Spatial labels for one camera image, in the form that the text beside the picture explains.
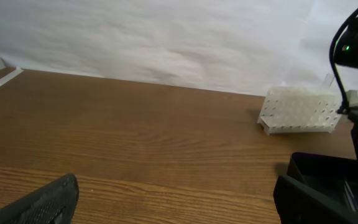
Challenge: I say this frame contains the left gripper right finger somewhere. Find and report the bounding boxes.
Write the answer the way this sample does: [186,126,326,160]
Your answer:
[272,174,358,224]

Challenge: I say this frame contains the clear test tube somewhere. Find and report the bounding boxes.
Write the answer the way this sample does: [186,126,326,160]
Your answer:
[341,179,358,215]
[321,72,336,95]

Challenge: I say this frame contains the white test tube rack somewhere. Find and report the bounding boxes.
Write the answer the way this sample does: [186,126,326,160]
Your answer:
[257,85,343,136]

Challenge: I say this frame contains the black tray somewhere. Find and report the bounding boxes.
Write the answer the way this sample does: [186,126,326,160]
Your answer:
[287,151,358,224]

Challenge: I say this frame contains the black cable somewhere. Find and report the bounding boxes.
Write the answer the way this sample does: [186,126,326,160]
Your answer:
[328,0,358,114]

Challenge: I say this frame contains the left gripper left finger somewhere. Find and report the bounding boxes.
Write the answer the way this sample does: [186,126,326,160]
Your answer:
[0,173,80,224]

